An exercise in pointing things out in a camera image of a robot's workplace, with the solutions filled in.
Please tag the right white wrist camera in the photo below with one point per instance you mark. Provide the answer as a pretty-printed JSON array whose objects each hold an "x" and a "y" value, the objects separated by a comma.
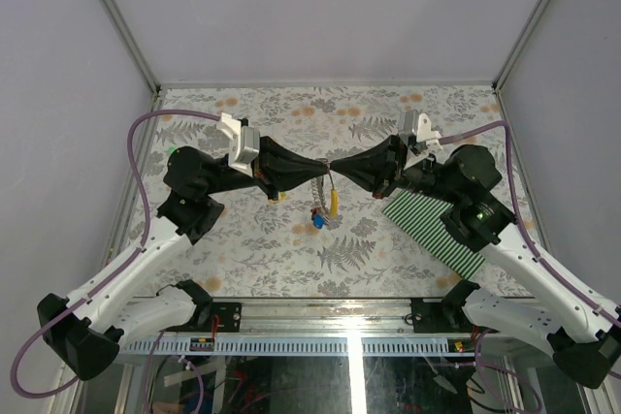
[{"x": 415, "y": 130}]

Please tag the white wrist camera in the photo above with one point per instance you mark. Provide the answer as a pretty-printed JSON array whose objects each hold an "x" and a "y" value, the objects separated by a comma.
[
  {"x": 415, "y": 130},
  {"x": 244, "y": 143}
]

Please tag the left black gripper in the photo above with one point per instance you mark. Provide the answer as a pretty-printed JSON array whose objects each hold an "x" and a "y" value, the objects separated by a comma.
[{"x": 278, "y": 168}]

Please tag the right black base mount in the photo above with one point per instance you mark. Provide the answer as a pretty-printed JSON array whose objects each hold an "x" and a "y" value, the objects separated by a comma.
[{"x": 439, "y": 316}]

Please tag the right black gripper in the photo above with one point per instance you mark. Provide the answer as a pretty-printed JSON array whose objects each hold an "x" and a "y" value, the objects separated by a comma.
[{"x": 380, "y": 168}]

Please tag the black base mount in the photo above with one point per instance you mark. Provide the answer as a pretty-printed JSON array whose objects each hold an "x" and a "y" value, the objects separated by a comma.
[
  {"x": 439, "y": 316},
  {"x": 219, "y": 317}
]

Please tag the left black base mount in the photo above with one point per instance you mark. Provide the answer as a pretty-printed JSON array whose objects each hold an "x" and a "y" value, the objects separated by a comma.
[{"x": 219, "y": 317}]

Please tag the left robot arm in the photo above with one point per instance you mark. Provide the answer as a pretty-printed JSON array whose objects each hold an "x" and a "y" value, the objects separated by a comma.
[{"x": 88, "y": 328}]

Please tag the blue slotted cable duct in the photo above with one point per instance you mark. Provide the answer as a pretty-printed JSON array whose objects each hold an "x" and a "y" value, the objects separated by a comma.
[{"x": 230, "y": 345}]

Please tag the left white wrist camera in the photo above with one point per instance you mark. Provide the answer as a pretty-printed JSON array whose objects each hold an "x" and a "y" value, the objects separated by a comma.
[{"x": 244, "y": 143}]

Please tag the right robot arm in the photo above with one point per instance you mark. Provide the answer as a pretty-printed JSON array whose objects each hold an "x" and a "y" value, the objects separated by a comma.
[{"x": 486, "y": 226}]

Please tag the green striped cloth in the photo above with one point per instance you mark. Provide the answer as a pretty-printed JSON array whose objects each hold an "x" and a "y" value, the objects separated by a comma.
[{"x": 420, "y": 218}]

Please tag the aluminium front rail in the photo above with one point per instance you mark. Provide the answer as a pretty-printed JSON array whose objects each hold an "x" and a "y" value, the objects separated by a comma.
[{"x": 320, "y": 314}]

